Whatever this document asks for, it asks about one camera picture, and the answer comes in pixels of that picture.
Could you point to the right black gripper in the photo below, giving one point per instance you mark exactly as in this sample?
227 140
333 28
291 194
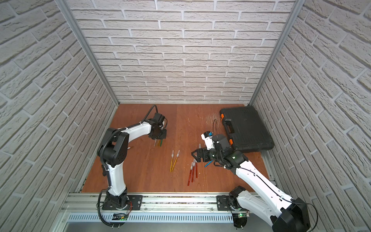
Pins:
204 151

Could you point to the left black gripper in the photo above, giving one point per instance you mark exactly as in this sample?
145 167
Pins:
159 136

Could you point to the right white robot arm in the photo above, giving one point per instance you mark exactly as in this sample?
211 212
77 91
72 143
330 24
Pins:
261 185

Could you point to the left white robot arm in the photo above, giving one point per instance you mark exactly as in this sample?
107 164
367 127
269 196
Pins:
113 151

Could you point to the black plastic tool case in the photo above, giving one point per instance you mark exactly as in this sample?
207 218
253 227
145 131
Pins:
245 130

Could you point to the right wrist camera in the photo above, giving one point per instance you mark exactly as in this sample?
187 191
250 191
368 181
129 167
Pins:
207 138

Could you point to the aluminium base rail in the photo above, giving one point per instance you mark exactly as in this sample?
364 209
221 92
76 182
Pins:
215 207

